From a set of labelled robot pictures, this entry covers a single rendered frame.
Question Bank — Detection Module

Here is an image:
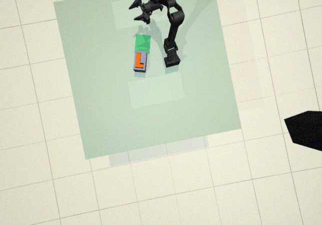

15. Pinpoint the orange l-shaped part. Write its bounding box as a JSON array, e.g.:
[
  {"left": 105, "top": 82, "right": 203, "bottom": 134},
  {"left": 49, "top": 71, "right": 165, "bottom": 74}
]
[{"left": 135, "top": 53, "right": 144, "bottom": 69}]

